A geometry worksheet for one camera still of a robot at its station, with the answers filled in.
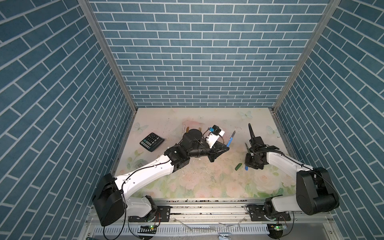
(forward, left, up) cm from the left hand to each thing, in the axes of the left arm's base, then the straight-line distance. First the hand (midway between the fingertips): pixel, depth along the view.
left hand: (227, 149), depth 66 cm
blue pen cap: (+3, -16, -27) cm, 32 cm away
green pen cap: (+4, -12, -28) cm, 31 cm away
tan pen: (+33, +20, -28) cm, 48 cm away
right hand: (+6, -17, -26) cm, 31 cm away
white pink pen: (+33, +22, -28) cm, 49 cm away
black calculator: (+22, +44, -27) cm, 56 cm away
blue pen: (+2, -1, +5) cm, 5 cm away
